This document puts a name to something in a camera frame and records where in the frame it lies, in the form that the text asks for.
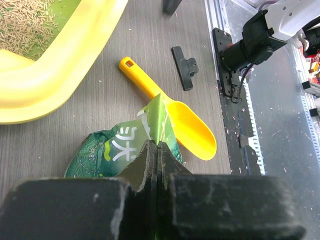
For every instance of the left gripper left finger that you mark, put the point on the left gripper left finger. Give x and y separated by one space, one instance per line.
106 208

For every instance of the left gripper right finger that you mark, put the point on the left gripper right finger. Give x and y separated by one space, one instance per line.
223 206

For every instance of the green cat litter bag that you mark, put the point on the green cat litter bag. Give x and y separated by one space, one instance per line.
106 153

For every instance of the yellow plastic scoop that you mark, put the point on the yellow plastic scoop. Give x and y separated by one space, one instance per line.
189 129

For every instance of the black bag clip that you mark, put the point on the black bag clip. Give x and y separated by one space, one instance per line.
186 68

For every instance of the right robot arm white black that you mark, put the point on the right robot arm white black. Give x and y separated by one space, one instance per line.
269 30

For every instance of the yellow green litter box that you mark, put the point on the yellow green litter box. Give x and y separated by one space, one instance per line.
30 89

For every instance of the clean litter pellets in box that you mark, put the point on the clean litter pellets in box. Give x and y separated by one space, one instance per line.
27 26

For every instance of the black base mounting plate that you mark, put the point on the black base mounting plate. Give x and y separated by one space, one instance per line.
243 146

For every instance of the aluminium rail frame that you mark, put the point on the aluminium rail frame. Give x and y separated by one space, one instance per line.
289 141

